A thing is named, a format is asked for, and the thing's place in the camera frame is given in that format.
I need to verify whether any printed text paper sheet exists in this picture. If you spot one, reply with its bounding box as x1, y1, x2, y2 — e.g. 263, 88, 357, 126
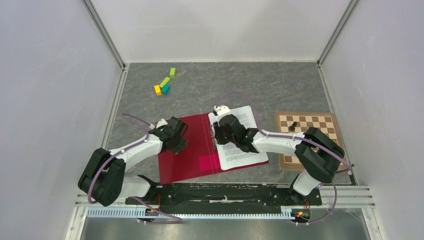
208, 106, 268, 171

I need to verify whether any red clip file folder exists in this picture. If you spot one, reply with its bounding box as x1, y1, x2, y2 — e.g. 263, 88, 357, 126
158, 113, 269, 185

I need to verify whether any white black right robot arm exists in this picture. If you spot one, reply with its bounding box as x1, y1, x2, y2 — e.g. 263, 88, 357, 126
212, 114, 348, 204

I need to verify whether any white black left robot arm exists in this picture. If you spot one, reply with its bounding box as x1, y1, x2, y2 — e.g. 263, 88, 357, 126
77, 116, 188, 207

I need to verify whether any orange yellow block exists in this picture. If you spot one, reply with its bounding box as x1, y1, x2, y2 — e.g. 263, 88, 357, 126
154, 85, 162, 96

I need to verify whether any teal block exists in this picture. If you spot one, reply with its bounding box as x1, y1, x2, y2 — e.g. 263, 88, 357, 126
161, 84, 171, 95

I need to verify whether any black chess piece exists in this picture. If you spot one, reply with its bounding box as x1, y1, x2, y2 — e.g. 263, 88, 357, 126
288, 121, 298, 132

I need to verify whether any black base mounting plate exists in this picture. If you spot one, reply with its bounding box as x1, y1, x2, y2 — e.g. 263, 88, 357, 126
140, 182, 323, 207

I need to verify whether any light green block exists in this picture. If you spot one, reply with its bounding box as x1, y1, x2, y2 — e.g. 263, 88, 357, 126
169, 67, 177, 78

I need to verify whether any wooden chessboard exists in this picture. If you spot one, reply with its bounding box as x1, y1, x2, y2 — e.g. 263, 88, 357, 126
274, 111, 349, 172

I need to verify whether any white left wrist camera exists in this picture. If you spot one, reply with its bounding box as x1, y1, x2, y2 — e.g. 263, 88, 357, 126
149, 118, 168, 130

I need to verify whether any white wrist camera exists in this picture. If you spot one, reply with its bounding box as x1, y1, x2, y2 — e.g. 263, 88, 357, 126
213, 105, 231, 119
149, 118, 168, 130

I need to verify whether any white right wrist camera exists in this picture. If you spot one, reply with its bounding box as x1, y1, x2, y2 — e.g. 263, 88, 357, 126
213, 105, 231, 119

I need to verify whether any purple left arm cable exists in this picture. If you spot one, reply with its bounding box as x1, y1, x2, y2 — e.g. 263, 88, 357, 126
87, 113, 183, 225

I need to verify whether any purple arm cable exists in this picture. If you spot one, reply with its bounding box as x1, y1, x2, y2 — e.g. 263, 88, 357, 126
87, 113, 183, 225
216, 91, 352, 226

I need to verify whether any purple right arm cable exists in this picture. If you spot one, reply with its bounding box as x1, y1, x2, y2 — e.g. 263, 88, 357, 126
216, 91, 352, 226

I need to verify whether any aluminium frame rail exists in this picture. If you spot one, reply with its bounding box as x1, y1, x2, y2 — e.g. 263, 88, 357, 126
75, 185, 376, 221

